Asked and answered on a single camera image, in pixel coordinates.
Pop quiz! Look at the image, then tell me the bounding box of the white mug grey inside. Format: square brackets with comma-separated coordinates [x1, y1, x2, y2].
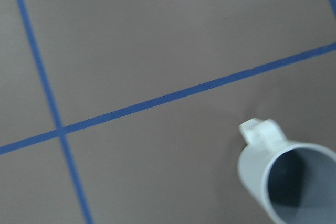
[237, 118, 335, 223]

